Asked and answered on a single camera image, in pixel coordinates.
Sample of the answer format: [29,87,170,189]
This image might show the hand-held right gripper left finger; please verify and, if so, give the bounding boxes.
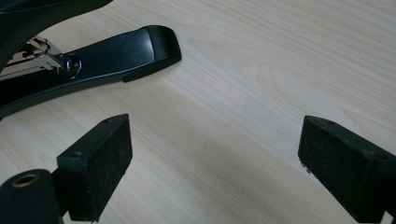
[50,113,134,223]

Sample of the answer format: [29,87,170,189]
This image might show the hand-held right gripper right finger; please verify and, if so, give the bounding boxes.
[297,115,396,224]

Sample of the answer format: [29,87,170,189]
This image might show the large black stapler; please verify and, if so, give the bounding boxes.
[0,0,183,120]

